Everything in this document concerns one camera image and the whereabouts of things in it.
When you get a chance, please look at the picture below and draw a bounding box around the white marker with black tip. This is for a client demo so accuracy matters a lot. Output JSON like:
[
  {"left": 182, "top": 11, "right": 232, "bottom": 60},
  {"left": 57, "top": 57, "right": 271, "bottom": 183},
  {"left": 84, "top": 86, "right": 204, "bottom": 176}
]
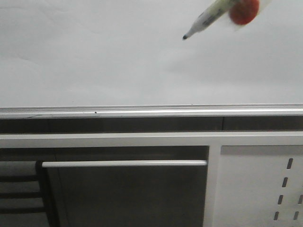
[{"left": 182, "top": 0, "right": 239, "bottom": 40}]

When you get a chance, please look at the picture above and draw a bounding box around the white perforated metal panel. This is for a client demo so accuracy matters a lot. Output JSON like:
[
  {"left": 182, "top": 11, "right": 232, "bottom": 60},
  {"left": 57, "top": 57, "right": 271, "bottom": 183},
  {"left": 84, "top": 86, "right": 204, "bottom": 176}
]
[{"left": 214, "top": 146, "right": 303, "bottom": 227}]

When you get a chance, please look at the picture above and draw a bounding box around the white horizontal rail bar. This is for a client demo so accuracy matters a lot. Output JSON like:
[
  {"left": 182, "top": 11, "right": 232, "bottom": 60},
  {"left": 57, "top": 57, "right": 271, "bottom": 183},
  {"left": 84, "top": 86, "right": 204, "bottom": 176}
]
[{"left": 42, "top": 160, "right": 208, "bottom": 168}]

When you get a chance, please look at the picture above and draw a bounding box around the white metal table frame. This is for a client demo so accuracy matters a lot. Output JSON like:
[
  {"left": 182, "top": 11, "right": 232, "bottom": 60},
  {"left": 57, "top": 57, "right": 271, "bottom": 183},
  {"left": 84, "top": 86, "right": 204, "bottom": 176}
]
[{"left": 0, "top": 131, "right": 303, "bottom": 227}]

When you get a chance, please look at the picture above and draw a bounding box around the white whiteboard with aluminium frame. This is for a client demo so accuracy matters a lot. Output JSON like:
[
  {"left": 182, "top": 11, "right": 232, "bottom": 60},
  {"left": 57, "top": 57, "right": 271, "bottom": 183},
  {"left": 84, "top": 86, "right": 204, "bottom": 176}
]
[{"left": 0, "top": 0, "right": 303, "bottom": 119}]

